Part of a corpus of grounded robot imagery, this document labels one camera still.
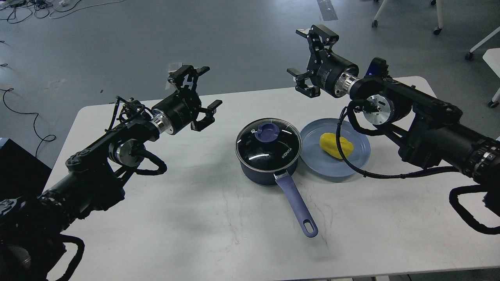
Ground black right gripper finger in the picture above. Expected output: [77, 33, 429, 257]
[286, 68, 320, 98]
[295, 25, 339, 71]

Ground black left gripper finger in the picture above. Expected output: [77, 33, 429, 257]
[168, 65, 211, 96]
[190, 100, 223, 132]

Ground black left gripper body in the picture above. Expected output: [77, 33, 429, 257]
[152, 92, 201, 135]

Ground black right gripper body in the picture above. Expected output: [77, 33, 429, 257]
[314, 50, 359, 98]

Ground glass pot lid blue knob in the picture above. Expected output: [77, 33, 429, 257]
[235, 118, 303, 172]

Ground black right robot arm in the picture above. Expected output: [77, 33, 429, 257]
[287, 25, 500, 235]

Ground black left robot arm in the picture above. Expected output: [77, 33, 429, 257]
[1, 65, 222, 281]

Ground blue plate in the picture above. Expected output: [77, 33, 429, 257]
[300, 118, 371, 178]

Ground white chair legs with casters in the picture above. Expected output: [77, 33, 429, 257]
[371, 0, 445, 36]

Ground black box at left edge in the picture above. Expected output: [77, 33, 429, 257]
[0, 138, 52, 201]

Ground white furniture leg right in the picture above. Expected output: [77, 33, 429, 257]
[464, 27, 500, 108]

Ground dark blue saucepan purple handle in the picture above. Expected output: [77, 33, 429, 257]
[235, 117, 318, 238]

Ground black cable on floor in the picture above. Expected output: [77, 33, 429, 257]
[0, 88, 57, 158]

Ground tangled cables on floor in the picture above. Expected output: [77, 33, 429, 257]
[0, 0, 125, 25]

